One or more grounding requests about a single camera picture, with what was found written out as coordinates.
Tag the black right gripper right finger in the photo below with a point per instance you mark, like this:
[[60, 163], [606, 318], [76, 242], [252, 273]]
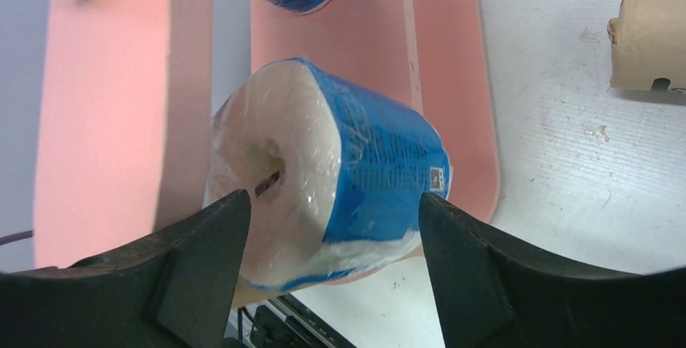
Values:
[[493, 289]]

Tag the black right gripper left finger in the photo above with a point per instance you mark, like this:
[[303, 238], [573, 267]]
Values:
[[172, 288]]

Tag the brown roll front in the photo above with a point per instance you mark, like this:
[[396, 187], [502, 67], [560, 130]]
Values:
[[648, 46]]

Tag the pink three-tier shelf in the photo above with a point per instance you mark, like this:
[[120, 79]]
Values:
[[124, 129]]

